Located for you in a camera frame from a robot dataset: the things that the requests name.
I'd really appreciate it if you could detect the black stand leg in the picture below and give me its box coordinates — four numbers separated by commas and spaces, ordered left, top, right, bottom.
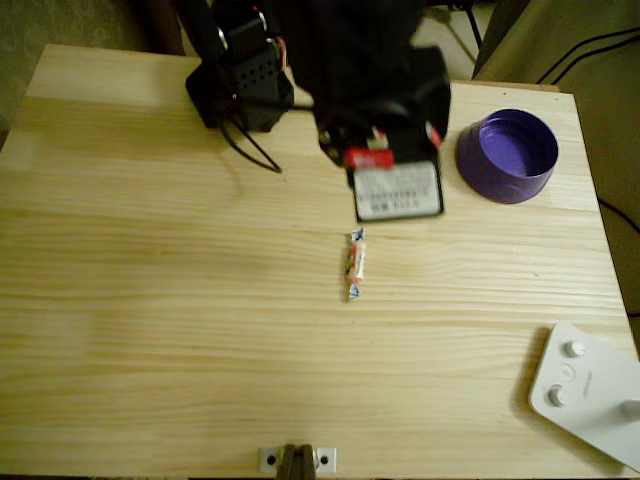
424, 0, 485, 47

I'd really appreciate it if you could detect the metal mounting bracket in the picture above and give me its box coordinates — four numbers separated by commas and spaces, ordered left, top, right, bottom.
257, 446, 338, 474

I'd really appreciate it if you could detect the dark olive clamp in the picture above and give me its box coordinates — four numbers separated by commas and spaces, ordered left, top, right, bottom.
278, 443, 317, 480

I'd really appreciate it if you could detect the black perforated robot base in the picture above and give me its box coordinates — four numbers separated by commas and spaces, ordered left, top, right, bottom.
184, 44, 296, 134

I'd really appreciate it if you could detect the white candy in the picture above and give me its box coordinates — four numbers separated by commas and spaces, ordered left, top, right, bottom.
342, 227, 369, 303

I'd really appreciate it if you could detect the purple bowl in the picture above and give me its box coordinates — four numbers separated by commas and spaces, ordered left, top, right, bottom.
454, 108, 560, 205

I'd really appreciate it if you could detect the white device with knobs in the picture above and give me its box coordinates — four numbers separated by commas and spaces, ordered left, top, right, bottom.
528, 321, 640, 474

